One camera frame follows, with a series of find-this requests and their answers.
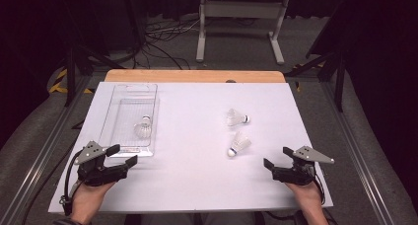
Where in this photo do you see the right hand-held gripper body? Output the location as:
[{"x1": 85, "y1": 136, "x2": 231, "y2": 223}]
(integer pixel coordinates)
[{"x1": 271, "y1": 145, "x2": 335, "y2": 187}]

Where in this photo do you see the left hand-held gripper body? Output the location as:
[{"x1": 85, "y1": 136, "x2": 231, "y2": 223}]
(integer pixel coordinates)
[{"x1": 74, "y1": 139, "x2": 130, "y2": 188}]

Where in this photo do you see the white feather shuttlecock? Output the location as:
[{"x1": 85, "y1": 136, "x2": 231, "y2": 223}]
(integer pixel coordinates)
[
  {"x1": 132, "y1": 114, "x2": 153, "y2": 140},
  {"x1": 226, "y1": 108, "x2": 251, "y2": 127},
  {"x1": 227, "y1": 131, "x2": 252, "y2": 158}
]

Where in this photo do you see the clear plastic container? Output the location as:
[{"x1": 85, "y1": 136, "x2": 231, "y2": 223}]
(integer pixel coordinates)
[{"x1": 97, "y1": 83, "x2": 161, "y2": 159}]

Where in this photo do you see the person's right hand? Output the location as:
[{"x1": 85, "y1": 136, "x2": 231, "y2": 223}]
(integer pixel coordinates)
[{"x1": 285, "y1": 181, "x2": 323, "y2": 216}]

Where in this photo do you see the person's left hand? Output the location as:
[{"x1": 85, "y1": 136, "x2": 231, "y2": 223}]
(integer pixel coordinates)
[{"x1": 70, "y1": 181, "x2": 116, "y2": 224}]

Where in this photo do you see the white table cover board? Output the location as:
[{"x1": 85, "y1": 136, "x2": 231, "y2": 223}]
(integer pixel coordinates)
[{"x1": 48, "y1": 81, "x2": 334, "y2": 214}]

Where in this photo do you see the black metal stand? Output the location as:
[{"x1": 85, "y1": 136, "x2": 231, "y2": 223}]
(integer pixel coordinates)
[
  {"x1": 63, "y1": 45, "x2": 126, "y2": 108},
  {"x1": 285, "y1": 50, "x2": 346, "y2": 113}
]

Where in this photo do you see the yellow black floor tape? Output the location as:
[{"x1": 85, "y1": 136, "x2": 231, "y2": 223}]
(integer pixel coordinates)
[{"x1": 48, "y1": 68, "x2": 95, "y2": 95}]

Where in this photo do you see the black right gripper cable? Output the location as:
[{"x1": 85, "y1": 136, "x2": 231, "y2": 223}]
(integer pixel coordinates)
[{"x1": 313, "y1": 171, "x2": 327, "y2": 205}]

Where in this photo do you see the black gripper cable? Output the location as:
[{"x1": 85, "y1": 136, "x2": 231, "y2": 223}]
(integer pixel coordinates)
[
  {"x1": 313, "y1": 171, "x2": 327, "y2": 205},
  {"x1": 21, "y1": 145, "x2": 84, "y2": 225}
]

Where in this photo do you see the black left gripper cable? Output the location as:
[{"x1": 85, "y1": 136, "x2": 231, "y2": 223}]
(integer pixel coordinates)
[{"x1": 21, "y1": 145, "x2": 84, "y2": 225}]

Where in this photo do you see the aluminium rail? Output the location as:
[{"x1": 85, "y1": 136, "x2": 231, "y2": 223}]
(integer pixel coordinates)
[
  {"x1": 321, "y1": 81, "x2": 395, "y2": 225},
  {"x1": 0, "y1": 75, "x2": 97, "y2": 225}
]

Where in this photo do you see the tangle of floor cables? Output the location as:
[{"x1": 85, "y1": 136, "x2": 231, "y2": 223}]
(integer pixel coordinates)
[{"x1": 131, "y1": 16, "x2": 257, "y2": 70}]

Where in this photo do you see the grey metal desk frame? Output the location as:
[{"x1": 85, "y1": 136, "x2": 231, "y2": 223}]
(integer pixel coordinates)
[{"x1": 195, "y1": 0, "x2": 290, "y2": 66}]

